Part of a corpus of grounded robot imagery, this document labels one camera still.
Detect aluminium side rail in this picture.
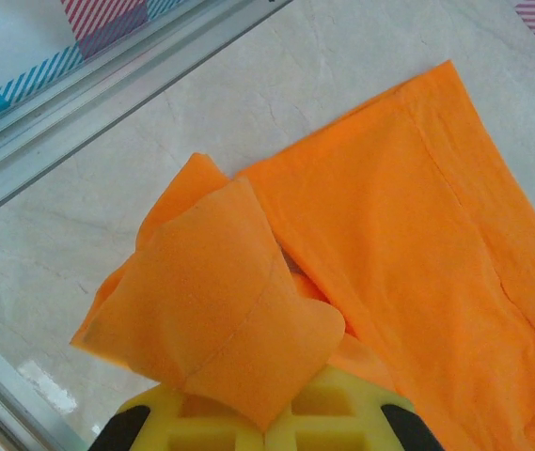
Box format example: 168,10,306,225
0,0,294,223

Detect light orange shorts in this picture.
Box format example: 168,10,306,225
69,59,535,451

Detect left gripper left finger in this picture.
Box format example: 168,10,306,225
90,384,268,451

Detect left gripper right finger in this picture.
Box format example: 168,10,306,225
266,365,442,451

